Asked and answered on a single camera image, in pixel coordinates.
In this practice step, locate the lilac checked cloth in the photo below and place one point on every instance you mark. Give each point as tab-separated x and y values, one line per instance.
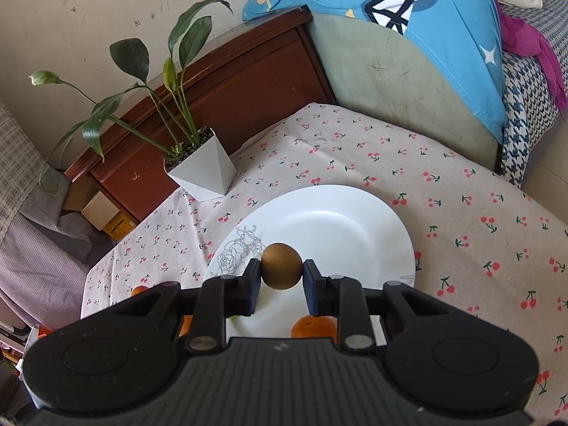
44	266

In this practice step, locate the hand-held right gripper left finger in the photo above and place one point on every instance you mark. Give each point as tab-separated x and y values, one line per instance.
253	289

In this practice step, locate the beige plaid curtain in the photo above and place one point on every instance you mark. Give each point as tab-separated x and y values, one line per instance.
17	159

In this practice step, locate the orange tangerine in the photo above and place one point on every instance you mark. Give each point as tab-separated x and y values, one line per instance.
140	291
184	326
310	327

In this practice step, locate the cherry print tablecloth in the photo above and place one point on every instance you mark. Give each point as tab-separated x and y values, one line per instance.
443	213

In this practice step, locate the brown longan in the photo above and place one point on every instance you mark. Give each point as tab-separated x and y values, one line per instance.
280	266

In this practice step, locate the grey-green mattress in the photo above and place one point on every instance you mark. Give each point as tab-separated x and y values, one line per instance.
390	97

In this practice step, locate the magenta cloth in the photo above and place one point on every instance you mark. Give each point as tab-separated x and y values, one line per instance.
528	40

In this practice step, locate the green leafy plant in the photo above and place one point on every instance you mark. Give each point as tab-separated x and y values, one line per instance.
128	55

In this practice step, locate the houndstooth blanket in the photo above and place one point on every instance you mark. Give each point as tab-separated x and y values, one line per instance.
532	97

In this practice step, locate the cardboard box with yellow band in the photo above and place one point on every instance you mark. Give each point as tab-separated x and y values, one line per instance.
100	211

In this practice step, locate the white plate with line drawing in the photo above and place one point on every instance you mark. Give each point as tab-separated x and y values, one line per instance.
337	230

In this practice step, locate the blue printed blanket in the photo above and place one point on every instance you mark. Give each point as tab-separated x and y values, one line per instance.
399	9

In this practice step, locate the white geometric plant pot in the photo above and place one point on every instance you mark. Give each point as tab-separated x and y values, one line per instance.
204	171

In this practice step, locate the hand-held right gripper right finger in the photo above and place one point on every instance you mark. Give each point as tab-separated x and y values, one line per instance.
311	290

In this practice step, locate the brown wooden headboard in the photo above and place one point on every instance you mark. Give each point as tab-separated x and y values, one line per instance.
248	75

